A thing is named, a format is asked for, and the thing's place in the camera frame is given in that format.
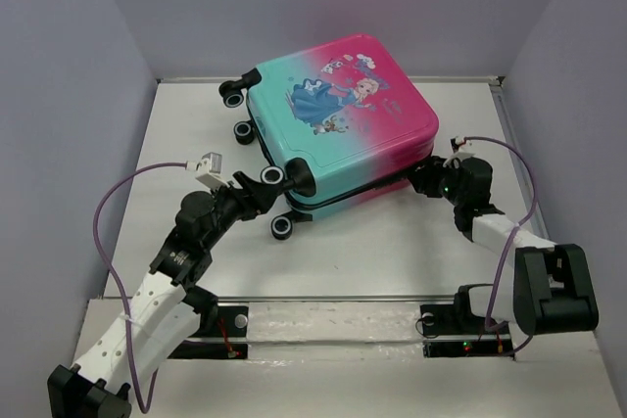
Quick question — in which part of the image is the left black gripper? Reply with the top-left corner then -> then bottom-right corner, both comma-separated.
202,170 -> 281,250

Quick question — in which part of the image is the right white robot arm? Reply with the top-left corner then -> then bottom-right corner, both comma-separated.
408,158 -> 599,337

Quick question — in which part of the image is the pink and teal suitcase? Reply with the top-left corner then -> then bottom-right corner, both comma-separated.
218,33 -> 439,240

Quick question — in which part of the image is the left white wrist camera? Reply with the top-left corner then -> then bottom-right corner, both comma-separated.
187,152 -> 227,190

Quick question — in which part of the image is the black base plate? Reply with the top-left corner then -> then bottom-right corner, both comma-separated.
169,304 -> 249,360
414,303 -> 514,358

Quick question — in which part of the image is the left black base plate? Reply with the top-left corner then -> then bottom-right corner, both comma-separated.
169,304 -> 249,360

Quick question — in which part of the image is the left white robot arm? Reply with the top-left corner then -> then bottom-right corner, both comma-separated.
47,166 -> 294,417

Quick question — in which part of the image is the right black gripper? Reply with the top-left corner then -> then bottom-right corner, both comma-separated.
407,155 -> 466,207

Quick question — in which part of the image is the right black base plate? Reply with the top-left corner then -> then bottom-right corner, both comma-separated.
414,303 -> 514,358

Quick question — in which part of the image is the metal rail strip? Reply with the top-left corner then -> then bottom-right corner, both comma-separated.
219,295 -> 454,304

